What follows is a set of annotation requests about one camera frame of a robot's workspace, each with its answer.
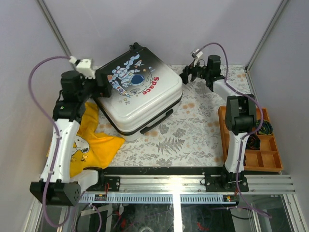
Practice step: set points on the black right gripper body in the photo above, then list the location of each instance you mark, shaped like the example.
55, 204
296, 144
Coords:
198, 72

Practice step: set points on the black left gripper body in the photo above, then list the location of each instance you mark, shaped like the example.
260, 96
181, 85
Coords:
90, 90

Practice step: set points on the black suitcase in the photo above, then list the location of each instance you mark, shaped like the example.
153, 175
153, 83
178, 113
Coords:
145, 92

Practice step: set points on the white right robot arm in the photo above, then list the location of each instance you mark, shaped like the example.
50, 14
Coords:
240, 119

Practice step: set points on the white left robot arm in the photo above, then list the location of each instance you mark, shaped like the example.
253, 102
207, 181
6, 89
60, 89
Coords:
55, 186

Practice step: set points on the yellow Snoopy t-shirt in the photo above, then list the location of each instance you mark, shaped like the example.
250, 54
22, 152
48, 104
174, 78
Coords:
91, 149

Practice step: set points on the floral patterned table cloth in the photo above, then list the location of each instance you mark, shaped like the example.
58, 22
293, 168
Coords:
190, 137

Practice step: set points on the dark patterned rolled item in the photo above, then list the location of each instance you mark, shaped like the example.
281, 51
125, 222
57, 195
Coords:
266, 128

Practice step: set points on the black rolled item middle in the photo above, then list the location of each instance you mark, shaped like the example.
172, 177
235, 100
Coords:
253, 142

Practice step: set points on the wooden compartment organizer tray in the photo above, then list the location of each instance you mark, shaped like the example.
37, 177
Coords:
266, 159

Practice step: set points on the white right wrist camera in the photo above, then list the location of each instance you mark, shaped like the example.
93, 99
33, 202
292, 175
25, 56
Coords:
196, 55

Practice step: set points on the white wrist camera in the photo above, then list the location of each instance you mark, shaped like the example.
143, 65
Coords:
83, 66
196, 55

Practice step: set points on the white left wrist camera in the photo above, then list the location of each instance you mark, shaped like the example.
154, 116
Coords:
83, 66

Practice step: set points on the aluminium front rail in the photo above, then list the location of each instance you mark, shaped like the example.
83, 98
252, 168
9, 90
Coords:
253, 184

